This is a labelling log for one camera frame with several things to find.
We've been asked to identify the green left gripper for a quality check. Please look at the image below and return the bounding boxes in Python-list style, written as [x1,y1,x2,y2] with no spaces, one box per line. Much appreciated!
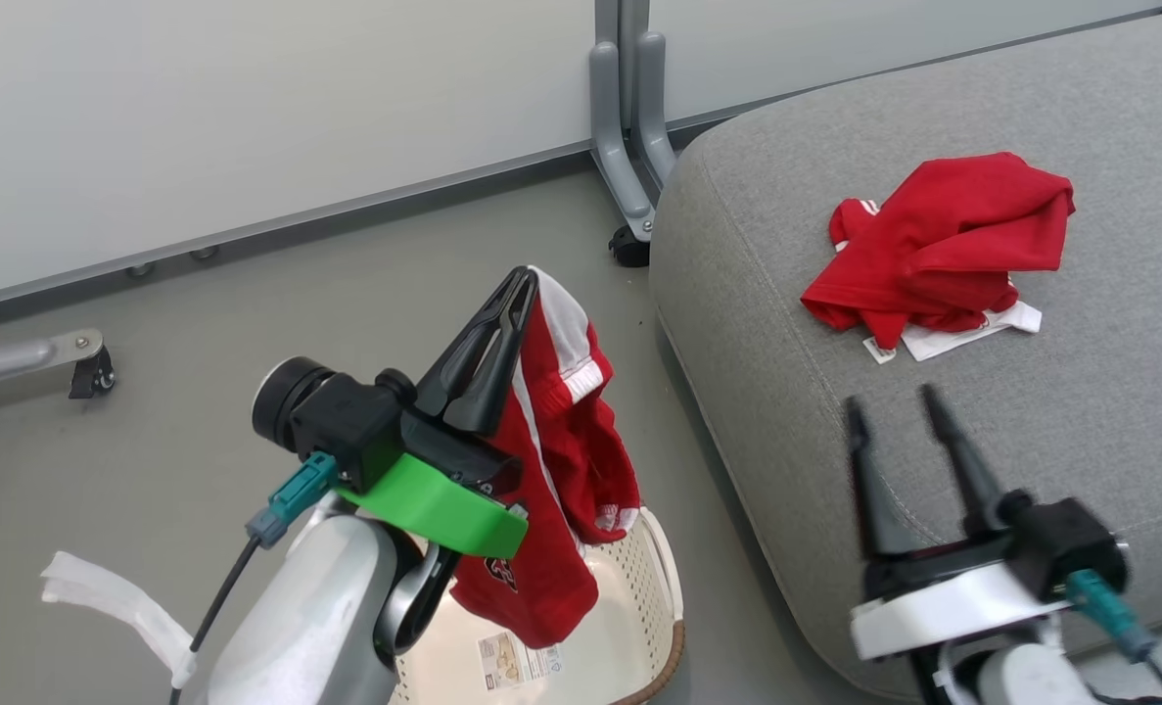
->
[336,265,540,560]

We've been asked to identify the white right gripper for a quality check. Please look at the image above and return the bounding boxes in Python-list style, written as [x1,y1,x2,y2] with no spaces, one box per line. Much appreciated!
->
[842,384,1072,663]

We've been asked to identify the red white-striped shorts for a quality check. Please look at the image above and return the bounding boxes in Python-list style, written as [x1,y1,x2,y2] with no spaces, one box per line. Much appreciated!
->
[448,266,642,649]

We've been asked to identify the red shirt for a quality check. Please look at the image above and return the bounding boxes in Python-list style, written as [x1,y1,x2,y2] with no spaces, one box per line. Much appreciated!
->
[801,152,1076,365]

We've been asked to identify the grey fabric sofa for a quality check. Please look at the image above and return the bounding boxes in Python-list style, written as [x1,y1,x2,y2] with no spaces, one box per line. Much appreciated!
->
[649,8,1162,701]

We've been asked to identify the black caster wheel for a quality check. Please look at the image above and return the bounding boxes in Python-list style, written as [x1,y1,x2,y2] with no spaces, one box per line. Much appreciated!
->
[69,348,116,400]
[608,225,652,268]

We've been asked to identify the grey curved partition foot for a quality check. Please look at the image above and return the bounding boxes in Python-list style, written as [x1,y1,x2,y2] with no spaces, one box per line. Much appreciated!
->
[588,39,657,243]
[636,31,680,192]

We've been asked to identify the paper label sticker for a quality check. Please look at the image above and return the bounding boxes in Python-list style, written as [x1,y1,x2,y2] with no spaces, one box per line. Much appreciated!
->
[478,632,564,691]

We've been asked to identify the white brown-rimmed laundry basket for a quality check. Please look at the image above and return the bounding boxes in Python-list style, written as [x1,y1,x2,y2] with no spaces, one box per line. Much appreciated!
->
[390,506,686,705]

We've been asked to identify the white tape strip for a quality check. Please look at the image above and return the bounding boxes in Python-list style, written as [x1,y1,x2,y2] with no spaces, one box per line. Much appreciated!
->
[40,551,198,689]

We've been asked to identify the grey long partition foot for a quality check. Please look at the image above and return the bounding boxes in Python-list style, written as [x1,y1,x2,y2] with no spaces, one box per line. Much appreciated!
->
[0,329,105,395]

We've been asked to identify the teal right cable connector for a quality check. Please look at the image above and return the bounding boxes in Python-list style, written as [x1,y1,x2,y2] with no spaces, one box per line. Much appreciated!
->
[1065,570,1157,664]

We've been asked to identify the teal cable connector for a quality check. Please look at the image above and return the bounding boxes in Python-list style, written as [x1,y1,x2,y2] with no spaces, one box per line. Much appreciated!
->
[246,452,340,549]
[1065,570,1157,664]

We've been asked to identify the teal left cable connector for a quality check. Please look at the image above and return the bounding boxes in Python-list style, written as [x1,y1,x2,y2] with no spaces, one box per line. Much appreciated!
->
[246,452,340,549]

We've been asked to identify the grey partition base rail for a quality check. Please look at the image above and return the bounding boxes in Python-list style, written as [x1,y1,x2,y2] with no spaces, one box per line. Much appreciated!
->
[664,0,1162,128]
[0,142,601,319]

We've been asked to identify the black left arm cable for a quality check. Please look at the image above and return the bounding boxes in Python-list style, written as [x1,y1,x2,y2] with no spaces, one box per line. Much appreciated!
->
[169,534,260,705]

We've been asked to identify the grey partition frame post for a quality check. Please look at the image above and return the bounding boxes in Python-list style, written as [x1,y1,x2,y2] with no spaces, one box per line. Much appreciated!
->
[595,0,651,148]

